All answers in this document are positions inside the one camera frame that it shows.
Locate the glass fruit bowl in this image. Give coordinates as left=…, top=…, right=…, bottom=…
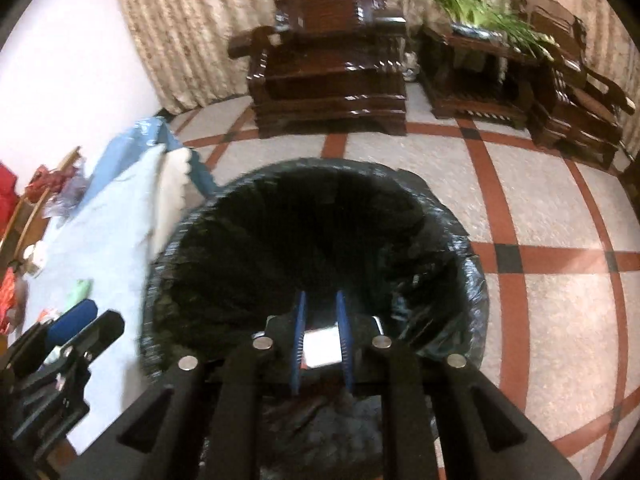
left=43, top=158, right=90, bottom=226

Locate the knotted green glove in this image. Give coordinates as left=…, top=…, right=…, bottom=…
left=67, top=278, right=93, bottom=308

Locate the dark wooden armchair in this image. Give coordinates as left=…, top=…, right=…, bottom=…
left=228, top=0, right=407, bottom=138
left=510, top=0, right=636, bottom=170

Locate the red cloth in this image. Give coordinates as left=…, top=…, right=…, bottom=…
left=0, top=164, right=18, bottom=236

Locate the dark wooden side table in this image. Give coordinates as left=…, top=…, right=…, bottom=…
left=416, top=23, right=540, bottom=129

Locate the potted green plant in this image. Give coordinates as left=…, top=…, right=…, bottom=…
left=431, top=0, right=556, bottom=60

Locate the wooden cabinet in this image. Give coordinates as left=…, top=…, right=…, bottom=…
left=1, top=146, right=80, bottom=275

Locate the beige floral curtain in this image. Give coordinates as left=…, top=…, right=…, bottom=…
left=117, top=0, right=639, bottom=115

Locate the grey table cloth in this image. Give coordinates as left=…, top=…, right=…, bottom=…
left=24, top=145, right=202, bottom=453

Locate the red ornament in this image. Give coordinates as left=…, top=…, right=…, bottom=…
left=24, top=166, right=78, bottom=204

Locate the red candy packet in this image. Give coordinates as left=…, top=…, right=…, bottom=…
left=0, top=269, right=16, bottom=335

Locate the tissue box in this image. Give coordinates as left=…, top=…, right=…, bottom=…
left=22, top=242, right=42, bottom=275

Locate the blue patterned table cloth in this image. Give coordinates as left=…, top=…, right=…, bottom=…
left=82, top=116, right=218, bottom=203

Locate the black lined trash bin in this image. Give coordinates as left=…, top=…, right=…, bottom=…
left=140, top=158, right=488, bottom=479

